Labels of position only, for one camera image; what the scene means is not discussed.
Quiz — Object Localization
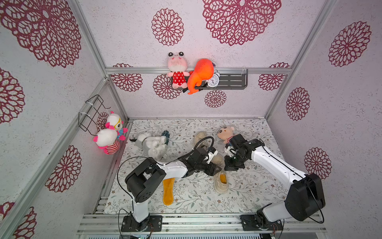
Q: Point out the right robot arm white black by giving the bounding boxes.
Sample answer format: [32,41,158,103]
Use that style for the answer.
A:
[225,134,326,222]

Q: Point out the pink frog plush red dress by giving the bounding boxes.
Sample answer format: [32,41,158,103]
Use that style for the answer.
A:
[167,52,190,90]

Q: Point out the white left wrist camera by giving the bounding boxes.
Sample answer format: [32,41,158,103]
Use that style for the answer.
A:
[205,150,218,164]

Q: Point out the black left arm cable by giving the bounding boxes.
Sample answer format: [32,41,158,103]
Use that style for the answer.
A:
[116,136,215,234]

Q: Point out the orange plush toy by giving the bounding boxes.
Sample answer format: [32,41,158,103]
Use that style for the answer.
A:
[187,59,214,95]

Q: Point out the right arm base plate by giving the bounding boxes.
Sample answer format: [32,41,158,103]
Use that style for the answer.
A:
[240,214,284,232]

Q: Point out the white plush red striped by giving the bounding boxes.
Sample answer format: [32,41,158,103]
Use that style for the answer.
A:
[93,128,120,154]

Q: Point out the beige lace sneaker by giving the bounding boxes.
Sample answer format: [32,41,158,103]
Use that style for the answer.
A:
[211,154,229,194]
[194,131,209,150]

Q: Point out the black wire wall basket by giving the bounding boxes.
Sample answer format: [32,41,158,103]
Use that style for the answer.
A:
[77,94,110,136]

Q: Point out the white fluffy plush dog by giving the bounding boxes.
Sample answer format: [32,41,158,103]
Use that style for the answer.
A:
[130,132,168,160]

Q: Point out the yellow insole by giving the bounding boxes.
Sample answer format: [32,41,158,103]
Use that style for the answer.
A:
[219,174,227,184]
[163,178,175,206]

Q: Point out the white alarm clock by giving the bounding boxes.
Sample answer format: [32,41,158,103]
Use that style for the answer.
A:
[207,72,220,88]

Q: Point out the aluminium front rail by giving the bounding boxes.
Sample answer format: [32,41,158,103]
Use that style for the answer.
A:
[75,213,327,238]

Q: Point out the white plush yellow glasses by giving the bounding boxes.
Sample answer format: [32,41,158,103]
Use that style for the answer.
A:
[105,111,128,141]

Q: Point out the doll plush striped shirt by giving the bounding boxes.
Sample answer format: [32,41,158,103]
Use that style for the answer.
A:
[217,126,235,144]

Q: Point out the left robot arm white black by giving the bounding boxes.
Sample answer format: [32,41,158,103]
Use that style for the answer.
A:
[125,147,222,223]

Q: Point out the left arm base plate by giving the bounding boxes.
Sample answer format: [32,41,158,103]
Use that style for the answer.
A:
[120,216,163,232]

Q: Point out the teal handheld device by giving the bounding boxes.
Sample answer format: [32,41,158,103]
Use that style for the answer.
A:
[162,130,170,144]

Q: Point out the grey metal wall shelf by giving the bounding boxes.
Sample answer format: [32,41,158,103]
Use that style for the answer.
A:
[181,69,248,90]

